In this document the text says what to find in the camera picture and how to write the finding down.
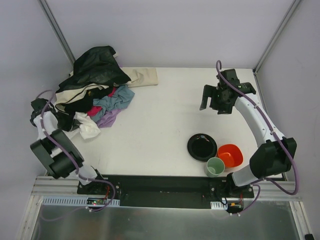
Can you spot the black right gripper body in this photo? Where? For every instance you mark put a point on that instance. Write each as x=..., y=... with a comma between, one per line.
x=215, y=99

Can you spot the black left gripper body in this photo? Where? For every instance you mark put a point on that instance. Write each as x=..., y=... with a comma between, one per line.
x=66, y=122

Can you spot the black mesh cloth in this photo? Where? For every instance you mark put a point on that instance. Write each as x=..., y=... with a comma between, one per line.
x=96, y=66

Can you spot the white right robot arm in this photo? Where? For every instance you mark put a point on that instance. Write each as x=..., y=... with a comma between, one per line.
x=275, y=152

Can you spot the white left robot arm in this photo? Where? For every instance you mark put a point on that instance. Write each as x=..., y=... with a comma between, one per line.
x=54, y=149

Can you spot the magenta cloth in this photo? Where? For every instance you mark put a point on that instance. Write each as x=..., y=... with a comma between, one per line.
x=95, y=109

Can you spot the lilac cloth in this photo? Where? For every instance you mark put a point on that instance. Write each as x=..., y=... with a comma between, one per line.
x=108, y=119

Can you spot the blue-grey cloth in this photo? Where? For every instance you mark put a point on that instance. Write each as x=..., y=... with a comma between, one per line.
x=121, y=99

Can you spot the beige folded cloth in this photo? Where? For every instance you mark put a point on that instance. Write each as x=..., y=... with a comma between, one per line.
x=141, y=77

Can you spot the cream black tote bag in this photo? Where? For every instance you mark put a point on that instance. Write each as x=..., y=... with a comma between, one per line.
x=68, y=94

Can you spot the orange bowl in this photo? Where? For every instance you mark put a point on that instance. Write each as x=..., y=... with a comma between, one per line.
x=231, y=155

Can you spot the pale green cup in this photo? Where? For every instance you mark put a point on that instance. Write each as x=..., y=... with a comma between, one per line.
x=214, y=167

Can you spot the aluminium front rail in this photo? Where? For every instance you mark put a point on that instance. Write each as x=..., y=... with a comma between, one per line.
x=49, y=186

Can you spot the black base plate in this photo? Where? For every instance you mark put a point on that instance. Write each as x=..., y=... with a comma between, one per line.
x=182, y=192

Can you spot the left aluminium frame post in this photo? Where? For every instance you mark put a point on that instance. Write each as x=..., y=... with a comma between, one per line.
x=57, y=30

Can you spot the aluminium frame post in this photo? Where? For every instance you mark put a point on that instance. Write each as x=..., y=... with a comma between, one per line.
x=57, y=30
x=293, y=7

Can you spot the right aluminium frame post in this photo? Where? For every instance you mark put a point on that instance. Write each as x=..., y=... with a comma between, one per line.
x=293, y=7

